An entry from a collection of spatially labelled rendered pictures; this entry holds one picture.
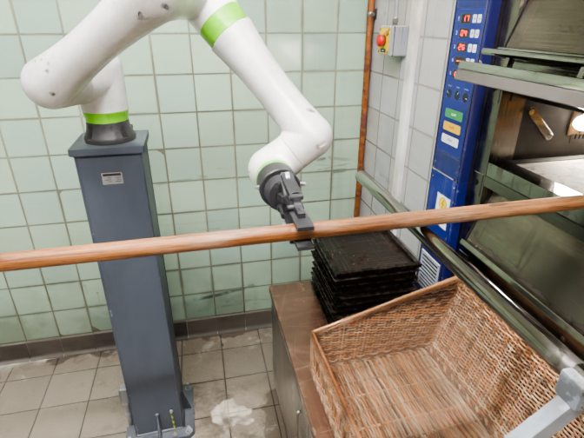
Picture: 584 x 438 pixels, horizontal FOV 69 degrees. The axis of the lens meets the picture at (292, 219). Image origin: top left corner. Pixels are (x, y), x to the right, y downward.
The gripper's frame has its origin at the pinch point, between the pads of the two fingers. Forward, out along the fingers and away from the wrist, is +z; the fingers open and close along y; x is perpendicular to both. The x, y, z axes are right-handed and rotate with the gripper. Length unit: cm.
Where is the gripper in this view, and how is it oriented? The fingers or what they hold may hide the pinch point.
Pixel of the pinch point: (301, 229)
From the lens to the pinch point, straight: 76.7
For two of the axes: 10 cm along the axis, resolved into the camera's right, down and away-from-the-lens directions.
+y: 0.0, 9.0, 4.3
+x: -9.8, 0.9, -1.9
